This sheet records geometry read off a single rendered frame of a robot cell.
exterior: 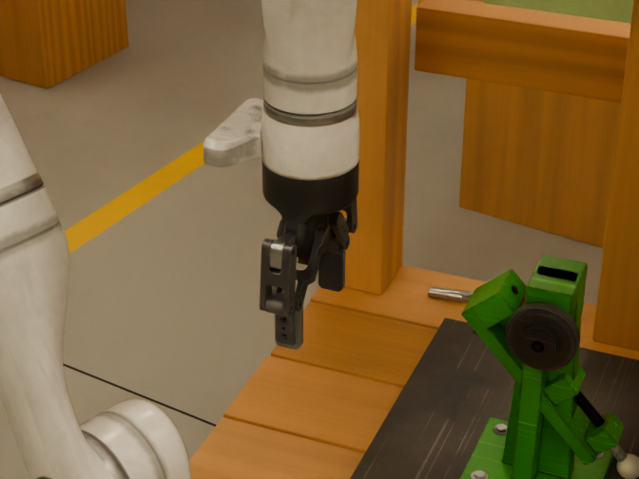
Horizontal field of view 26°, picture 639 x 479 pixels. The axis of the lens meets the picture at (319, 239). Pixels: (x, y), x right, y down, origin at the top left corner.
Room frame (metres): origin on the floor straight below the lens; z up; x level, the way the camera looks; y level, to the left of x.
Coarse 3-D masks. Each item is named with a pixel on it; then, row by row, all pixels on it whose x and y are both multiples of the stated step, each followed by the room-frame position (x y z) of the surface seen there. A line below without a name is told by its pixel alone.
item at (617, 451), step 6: (618, 444) 1.19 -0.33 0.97; (612, 450) 1.18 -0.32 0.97; (618, 450) 1.18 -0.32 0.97; (618, 456) 1.18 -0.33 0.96; (624, 456) 1.18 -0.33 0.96; (630, 456) 1.18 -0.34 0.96; (636, 456) 1.18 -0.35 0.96; (618, 462) 1.18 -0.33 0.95; (624, 462) 1.17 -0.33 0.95; (630, 462) 1.17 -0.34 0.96; (636, 462) 1.17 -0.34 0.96; (618, 468) 1.17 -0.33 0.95; (624, 468) 1.17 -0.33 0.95; (630, 468) 1.16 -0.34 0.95; (636, 468) 1.17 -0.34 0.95; (624, 474) 1.17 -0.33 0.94; (630, 474) 1.16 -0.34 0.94; (636, 474) 1.16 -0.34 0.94
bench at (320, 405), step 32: (320, 288) 1.64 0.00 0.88; (416, 288) 1.64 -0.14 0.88; (448, 288) 1.64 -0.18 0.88; (320, 320) 1.56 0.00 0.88; (352, 320) 1.56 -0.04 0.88; (384, 320) 1.56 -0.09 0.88; (416, 320) 1.56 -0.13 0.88; (288, 352) 1.49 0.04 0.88; (320, 352) 1.49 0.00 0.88; (352, 352) 1.49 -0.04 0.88; (384, 352) 1.49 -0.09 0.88; (416, 352) 1.49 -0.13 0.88; (608, 352) 1.49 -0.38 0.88; (256, 384) 1.41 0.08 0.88; (288, 384) 1.41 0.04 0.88; (320, 384) 1.41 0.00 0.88; (352, 384) 1.41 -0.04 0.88; (384, 384) 1.41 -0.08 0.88; (224, 416) 1.35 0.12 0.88; (256, 416) 1.35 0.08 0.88; (288, 416) 1.35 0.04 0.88; (320, 416) 1.35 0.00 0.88; (352, 416) 1.35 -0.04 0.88; (384, 416) 1.35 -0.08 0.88; (224, 448) 1.29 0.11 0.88; (256, 448) 1.29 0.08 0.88; (288, 448) 1.29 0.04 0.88; (320, 448) 1.29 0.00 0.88; (352, 448) 1.29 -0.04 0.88
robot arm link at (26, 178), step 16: (0, 96) 0.94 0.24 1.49; (0, 112) 0.93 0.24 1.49; (0, 128) 0.91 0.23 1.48; (16, 128) 0.93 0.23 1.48; (0, 144) 0.90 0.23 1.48; (16, 144) 0.91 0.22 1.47; (0, 160) 0.89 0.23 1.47; (16, 160) 0.90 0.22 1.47; (0, 176) 0.88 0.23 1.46; (16, 176) 0.88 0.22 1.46; (32, 176) 0.90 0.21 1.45; (0, 192) 0.87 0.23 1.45; (16, 192) 0.88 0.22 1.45
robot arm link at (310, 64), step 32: (288, 0) 0.91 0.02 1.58; (320, 0) 0.90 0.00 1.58; (352, 0) 0.91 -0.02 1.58; (288, 32) 0.91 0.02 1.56; (320, 32) 0.91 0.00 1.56; (352, 32) 0.92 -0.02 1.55; (288, 64) 0.92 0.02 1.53; (320, 64) 0.92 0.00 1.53; (352, 64) 0.93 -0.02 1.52; (288, 96) 0.92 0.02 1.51; (320, 96) 0.92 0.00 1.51; (352, 96) 0.93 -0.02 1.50
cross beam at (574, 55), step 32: (448, 0) 1.72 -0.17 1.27; (416, 32) 1.70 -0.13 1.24; (448, 32) 1.68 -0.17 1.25; (480, 32) 1.67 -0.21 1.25; (512, 32) 1.65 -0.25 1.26; (544, 32) 1.64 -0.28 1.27; (576, 32) 1.62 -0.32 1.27; (608, 32) 1.61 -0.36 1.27; (416, 64) 1.70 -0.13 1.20; (448, 64) 1.68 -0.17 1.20; (480, 64) 1.67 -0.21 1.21; (512, 64) 1.65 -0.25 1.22; (544, 64) 1.63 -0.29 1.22; (576, 64) 1.62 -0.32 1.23; (608, 64) 1.60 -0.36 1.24; (608, 96) 1.60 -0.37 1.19
